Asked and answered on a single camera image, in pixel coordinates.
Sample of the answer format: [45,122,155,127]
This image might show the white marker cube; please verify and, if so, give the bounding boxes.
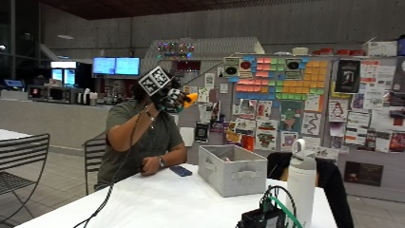
[137,66,172,97]

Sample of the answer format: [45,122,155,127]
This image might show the blue phone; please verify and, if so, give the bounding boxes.
[168,164,193,178]

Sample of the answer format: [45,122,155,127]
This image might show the the person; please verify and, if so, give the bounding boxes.
[93,75,189,192]

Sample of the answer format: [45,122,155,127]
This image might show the white blank paper sheet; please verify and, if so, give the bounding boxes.
[179,126,196,148]

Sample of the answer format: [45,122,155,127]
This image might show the black metal slatted chair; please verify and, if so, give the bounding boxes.
[0,133,52,223]
[83,136,108,197]

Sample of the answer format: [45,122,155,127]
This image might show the blue display screen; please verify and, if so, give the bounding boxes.
[113,56,141,77]
[91,56,117,76]

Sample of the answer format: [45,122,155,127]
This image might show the white dispenser bottles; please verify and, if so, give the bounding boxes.
[81,87,100,106]

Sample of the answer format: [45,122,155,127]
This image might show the grey fabric storage bin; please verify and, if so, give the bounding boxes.
[196,143,269,199]

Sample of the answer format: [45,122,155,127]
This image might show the lit drinks fridge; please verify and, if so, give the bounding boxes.
[49,60,93,90]

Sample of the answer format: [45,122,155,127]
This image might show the grey service counter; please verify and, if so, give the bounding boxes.
[0,97,115,150]

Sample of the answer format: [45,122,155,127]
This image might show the cluster of coloured sticky notes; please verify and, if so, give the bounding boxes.
[228,56,330,102]

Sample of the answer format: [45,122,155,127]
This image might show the black electronic box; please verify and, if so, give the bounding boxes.
[236,206,289,228]

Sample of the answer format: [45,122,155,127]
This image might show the white bottle with grey lid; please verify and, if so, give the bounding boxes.
[287,138,317,228]

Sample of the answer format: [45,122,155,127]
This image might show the black framed poster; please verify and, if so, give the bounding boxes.
[334,59,364,94]

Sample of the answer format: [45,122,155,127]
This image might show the row of red bowls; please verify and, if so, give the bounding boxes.
[312,47,368,57]

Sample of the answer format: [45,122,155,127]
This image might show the cluster of paper posters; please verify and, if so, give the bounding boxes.
[193,58,405,161]

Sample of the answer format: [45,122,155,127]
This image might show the black jacket on chair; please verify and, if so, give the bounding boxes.
[265,151,356,228]

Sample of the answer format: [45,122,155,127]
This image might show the white cardboard box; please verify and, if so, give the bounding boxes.
[366,40,400,58]

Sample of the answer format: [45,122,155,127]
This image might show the grey notice board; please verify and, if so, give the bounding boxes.
[184,54,405,203]

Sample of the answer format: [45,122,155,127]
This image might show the long black glove cable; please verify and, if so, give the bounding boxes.
[72,105,149,228]

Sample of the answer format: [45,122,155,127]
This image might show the string of coloured lights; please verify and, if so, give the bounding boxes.
[156,42,197,60]

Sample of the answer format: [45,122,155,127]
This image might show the looped black cable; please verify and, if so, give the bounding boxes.
[257,184,297,220]

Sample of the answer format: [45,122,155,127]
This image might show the green cable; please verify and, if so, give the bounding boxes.
[267,195,304,228]

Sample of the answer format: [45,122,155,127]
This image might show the dark wall plaque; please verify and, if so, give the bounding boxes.
[342,161,385,188]

